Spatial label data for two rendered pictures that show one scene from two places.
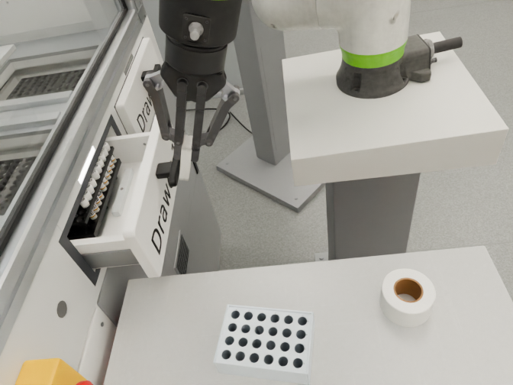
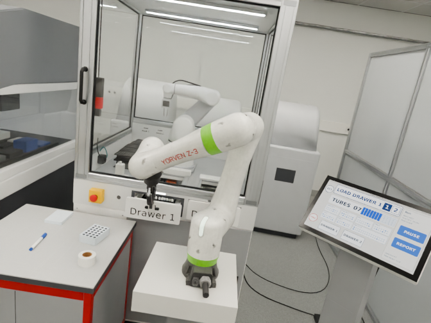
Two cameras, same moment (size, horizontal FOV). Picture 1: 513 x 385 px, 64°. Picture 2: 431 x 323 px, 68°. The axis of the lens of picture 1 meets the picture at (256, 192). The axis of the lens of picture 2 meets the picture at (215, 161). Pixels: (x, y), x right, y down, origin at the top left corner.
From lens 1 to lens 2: 1.53 m
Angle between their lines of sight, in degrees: 74
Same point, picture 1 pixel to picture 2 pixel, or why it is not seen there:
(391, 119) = (163, 266)
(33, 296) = (117, 187)
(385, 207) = not seen: outside the picture
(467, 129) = (141, 281)
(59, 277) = (124, 193)
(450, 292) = (82, 272)
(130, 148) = not seen: hidden behind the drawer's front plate
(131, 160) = not seen: hidden behind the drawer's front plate
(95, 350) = (115, 214)
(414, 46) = (199, 269)
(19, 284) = (117, 181)
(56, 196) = (142, 185)
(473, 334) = (65, 271)
